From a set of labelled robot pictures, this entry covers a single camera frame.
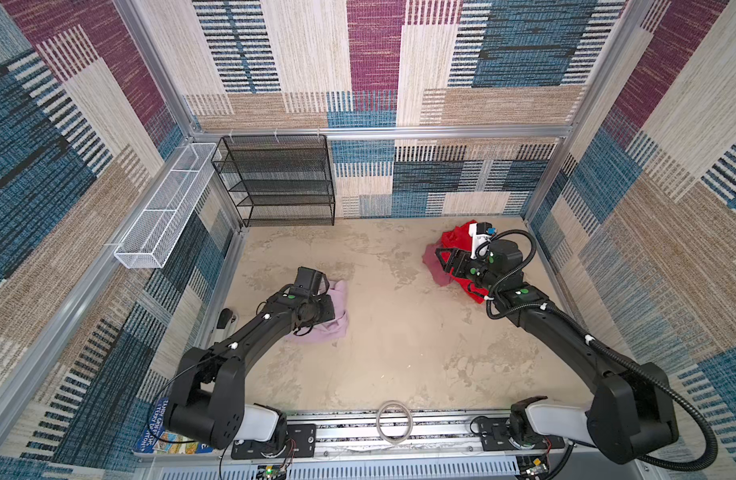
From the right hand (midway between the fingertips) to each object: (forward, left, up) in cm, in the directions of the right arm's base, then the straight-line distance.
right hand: (444, 255), depth 82 cm
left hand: (-6, +32, -14) cm, 36 cm away
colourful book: (-38, +72, -18) cm, 83 cm away
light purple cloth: (-11, +31, -19) cm, 38 cm away
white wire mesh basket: (+1, +71, +12) cm, 72 cm away
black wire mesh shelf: (+40, +52, -4) cm, 66 cm away
